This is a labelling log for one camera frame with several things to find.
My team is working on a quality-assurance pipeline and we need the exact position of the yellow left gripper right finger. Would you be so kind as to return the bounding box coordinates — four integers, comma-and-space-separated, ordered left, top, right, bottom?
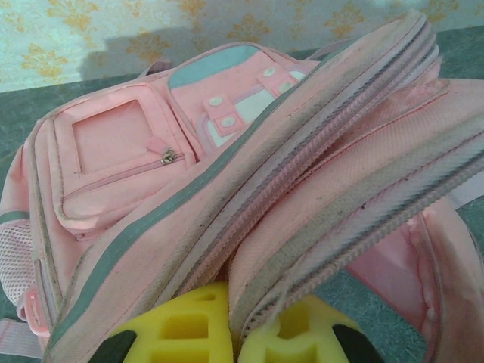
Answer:
237, 293, 379, 363

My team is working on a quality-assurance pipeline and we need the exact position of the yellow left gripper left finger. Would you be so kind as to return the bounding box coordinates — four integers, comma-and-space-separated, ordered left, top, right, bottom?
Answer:
96, 283, 234, 363

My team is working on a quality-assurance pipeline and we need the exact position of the pink school backpack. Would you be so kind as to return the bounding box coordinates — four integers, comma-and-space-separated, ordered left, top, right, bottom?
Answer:
0, 10, 484, 363

